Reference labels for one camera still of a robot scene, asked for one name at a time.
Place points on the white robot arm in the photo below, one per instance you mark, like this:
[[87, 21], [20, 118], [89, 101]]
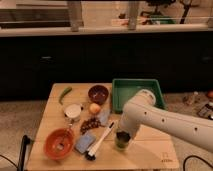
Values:
[[140, 110]]

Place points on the white dish brush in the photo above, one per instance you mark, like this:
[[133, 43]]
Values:
[[90, 153]]

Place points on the wooden table board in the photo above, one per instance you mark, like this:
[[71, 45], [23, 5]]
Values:
[[151, 149]]

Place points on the bunch of dark grapes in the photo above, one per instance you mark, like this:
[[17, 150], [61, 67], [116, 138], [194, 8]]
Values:
[[89, 124]]

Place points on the orange bowl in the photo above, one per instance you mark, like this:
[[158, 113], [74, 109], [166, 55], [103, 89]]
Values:
[[59, 144]]

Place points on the orange fruit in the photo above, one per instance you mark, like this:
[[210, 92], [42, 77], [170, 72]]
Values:
[[94, 108]]

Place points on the blue sponge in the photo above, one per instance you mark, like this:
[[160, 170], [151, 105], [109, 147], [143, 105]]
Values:
[[84, 142]]

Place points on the white cup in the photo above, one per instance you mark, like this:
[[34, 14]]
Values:
[[73, 112]]

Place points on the green plastic tray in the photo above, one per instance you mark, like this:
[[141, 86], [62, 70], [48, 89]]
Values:
[[124, 89]]

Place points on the dark red bowl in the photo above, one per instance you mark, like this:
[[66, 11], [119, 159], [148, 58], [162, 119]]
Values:
[[98, 94]]

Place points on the black cable stand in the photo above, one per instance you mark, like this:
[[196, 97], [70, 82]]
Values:
[[24, 144]]

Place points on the light blue cloth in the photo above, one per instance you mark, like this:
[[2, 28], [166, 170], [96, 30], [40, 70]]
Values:
[[103, 117]]

